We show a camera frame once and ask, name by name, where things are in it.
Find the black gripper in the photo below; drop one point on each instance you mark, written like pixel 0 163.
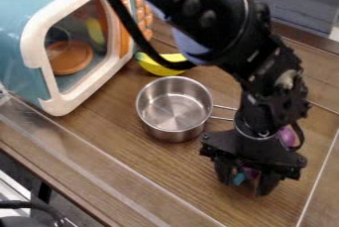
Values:
pixel 233 150

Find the purple toy eggplant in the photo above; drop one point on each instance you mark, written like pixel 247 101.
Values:
pixel 249 174

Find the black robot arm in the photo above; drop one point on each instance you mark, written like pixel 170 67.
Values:
pixel 227 33

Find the yellow toy banana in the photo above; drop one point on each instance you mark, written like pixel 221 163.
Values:
pixel 154 67

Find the orange microwave turntable plate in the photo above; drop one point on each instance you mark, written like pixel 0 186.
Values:
pixel 70 56

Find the blue toy microwave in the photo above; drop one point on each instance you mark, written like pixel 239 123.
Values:
pixel 34 24

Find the silver pot with handle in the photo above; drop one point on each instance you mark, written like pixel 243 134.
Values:
pixel 174 106

